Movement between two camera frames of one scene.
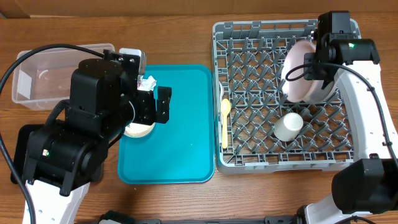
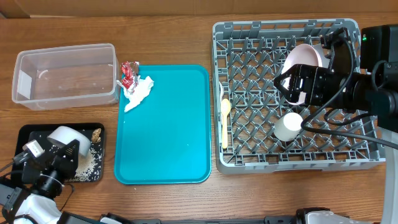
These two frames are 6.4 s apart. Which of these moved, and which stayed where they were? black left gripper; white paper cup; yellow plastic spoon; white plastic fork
Moved: black left gripper
Stayed: yellow plastic spoon; white plastic fork; white paper cup
